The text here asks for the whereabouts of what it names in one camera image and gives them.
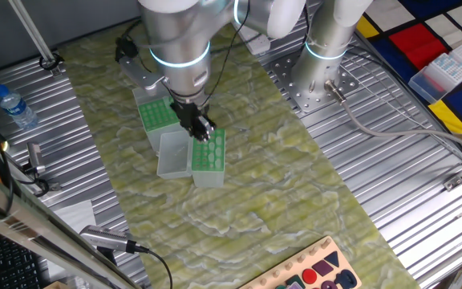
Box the black pole base clamp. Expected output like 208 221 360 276
38 51 65 77

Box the green marble pattern mat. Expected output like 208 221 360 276
57 11 421 289

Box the purple square puzzle piece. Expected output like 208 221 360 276
311 259 335 278

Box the aluminium frame beam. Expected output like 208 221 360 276
0 160 142 289

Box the clear tip box green rack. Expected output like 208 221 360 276
132 86 188 153
156 127 227 189

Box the teal puzzle piece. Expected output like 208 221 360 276
285 274 306 289

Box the clear box white tip rack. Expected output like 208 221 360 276
408 52 462 104

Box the navy triangle puzzle piece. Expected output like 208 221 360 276
324 250 341 268

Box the silver camera on black clamp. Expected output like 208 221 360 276
21 141 51 197

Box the slanted aluminium pole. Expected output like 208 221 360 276
8 0 62 77

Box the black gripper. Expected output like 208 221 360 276
169 99 217 144

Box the thick grey robot cable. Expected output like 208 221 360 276
322 79 462 160

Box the wooden shape puzzle board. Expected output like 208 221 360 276
237 235 363 289

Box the silver depth camera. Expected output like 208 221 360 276
79 224 138 254

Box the colour block patterned mat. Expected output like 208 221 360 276
355 0 462 157

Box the blue rounded puzzle piece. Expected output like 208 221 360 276
333 268 359 289

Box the red circle puzzle piece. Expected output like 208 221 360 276
302 267 318 285

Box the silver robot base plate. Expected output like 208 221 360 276
269 47 360 117

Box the white power strip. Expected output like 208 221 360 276
237 26 272 56

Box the black keyboard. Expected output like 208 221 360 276
0 226 46 289

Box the clear water bottle blue cap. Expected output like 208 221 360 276
0 83 39 130

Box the black camera cable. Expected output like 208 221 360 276
134 244 175 289

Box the white paper sheet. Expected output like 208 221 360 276
52 199 98 234

